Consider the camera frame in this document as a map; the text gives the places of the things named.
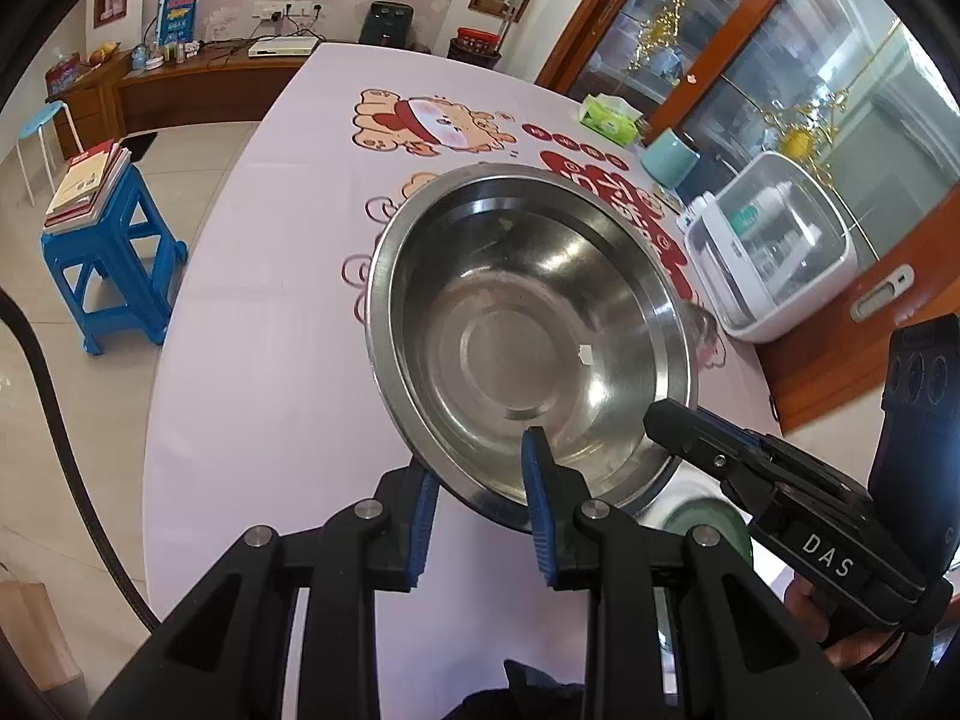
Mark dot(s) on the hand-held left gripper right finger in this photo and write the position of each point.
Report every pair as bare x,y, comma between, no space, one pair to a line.
540,510

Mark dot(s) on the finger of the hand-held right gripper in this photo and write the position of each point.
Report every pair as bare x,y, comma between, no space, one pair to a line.
697,442

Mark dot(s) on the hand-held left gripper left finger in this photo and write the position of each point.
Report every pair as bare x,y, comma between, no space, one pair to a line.
421,525

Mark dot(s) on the green plate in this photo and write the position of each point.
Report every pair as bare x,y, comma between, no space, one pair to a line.
712,525

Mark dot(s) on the wide-rimmed steel bowl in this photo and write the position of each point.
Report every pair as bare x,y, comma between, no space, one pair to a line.
525,315

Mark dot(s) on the person's right hand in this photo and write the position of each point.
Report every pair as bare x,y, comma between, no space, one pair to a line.
840,634

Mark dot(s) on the white cosmetics storage box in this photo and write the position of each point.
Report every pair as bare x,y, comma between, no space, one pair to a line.
787,292

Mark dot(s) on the teal cup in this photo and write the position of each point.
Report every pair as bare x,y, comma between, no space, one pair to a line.
667,161

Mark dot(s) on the gold hanging ornament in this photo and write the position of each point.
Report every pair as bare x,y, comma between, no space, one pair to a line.
799,139
660,37

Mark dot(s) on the green tissue packet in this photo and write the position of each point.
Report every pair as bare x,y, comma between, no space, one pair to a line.
611,120

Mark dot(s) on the wooden glass-door cabinet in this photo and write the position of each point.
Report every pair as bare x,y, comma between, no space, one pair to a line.
750,52

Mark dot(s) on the cardboard box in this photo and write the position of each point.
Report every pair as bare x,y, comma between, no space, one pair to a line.
34,637

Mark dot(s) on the blue plastic stool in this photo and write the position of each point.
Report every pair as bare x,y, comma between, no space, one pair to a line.
112,240

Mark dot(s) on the red basket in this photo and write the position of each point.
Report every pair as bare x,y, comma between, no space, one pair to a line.
476,45

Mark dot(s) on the stack of books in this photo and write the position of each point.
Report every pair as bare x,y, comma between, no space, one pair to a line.
86,180

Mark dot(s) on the wooden television cabinet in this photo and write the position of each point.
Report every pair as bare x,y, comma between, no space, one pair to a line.
187,90

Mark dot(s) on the white set-top box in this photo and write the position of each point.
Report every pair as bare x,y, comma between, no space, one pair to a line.
281,47

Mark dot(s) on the dark air fryer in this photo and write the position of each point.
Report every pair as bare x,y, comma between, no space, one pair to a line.
386,22

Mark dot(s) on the white round stool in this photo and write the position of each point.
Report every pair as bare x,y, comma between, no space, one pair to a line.
45,120

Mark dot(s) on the blue printed box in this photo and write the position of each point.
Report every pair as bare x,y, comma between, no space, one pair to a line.
178,11

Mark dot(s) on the red gift box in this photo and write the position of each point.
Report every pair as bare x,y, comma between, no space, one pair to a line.
64,73

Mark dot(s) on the wall power outlet strip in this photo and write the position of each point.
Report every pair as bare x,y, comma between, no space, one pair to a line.
289,12

